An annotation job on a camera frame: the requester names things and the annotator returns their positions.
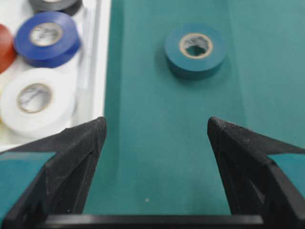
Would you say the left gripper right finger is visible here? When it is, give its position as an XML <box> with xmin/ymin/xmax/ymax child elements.
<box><xmin>207</xmin><ymin>117</ymin><xmax>305</xmax><ymax>229</ymax></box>

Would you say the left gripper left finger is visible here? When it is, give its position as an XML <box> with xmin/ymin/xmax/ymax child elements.
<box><xmin>0</xmin><ymin>117</ymin><xmax>107</xmax><ymax>229</ymax></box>

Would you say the white tape roll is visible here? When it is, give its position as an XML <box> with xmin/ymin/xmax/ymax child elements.
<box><xmin>0</xmin><ymin>68</ymin><xmax>76</xmax><ymax>138</ymax></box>

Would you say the red tape roll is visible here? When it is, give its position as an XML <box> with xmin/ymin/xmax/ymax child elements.
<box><xmin>0</xmin><ymin>24</ymin><xmax>17</xmax><ymax>73</ymax></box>

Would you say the blue tape roll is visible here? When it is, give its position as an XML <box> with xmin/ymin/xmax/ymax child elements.
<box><xmin>14</xmin><ymin>11</ymin><xmax>81</xmax><ymax>68</ymax></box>

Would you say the teal green tape roll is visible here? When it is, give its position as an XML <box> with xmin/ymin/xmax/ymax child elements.
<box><xmin>164</xmin><ymin>23</ymin><xmax>226</xmax><ymax>80</ymax></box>

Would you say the black tape roll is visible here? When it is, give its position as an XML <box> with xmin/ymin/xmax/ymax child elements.
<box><xmin>29</xmin><ymin>0</ymin><xmax>82</xmax><ymax>16</ymax></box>

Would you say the green table cloth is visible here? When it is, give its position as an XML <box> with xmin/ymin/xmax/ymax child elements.
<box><xmin>83</xmin><ymin>0</ymin><xmax>305</xmax><ymax>215</ymax></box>

